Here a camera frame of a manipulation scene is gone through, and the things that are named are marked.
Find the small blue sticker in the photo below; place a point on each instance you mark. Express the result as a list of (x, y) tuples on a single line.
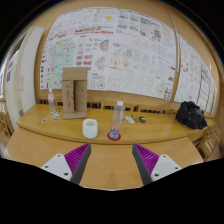
[(56, 115)]

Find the wooden chair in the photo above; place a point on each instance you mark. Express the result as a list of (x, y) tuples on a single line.
[(210, 141)]

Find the black bag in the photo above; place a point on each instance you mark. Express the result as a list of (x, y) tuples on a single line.
[(191, 116)]

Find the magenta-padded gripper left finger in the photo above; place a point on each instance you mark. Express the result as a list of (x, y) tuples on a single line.
[(56, 165)]

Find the small dark round object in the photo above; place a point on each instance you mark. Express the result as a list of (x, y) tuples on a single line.
[(142, 119)]

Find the small card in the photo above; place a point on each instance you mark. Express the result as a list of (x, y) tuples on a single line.
[(43, 121)]

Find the brown cardboard box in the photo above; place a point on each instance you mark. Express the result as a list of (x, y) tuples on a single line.
[(68, 96)]

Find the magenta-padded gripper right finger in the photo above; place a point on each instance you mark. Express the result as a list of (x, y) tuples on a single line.
[(165, 166)]

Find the flat round red coaster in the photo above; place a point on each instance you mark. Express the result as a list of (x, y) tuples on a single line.
[(109, 137)]

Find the white cartoon-print cup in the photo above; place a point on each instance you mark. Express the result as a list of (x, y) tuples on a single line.
[(90, 129)]

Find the white door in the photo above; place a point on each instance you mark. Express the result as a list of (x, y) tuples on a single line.
[(28, 70)]

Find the narrow printed wall poster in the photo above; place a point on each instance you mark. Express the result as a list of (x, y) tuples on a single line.
[(195, 73)]

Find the clear plastic water bottle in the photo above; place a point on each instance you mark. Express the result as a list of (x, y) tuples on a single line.
[(116, 121)]

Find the large printed wall poster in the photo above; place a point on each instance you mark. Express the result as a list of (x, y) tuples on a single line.
[(126, 46)]

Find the small red-label drink bottle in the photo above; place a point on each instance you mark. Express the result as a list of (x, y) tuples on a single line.
[(51, 103)]

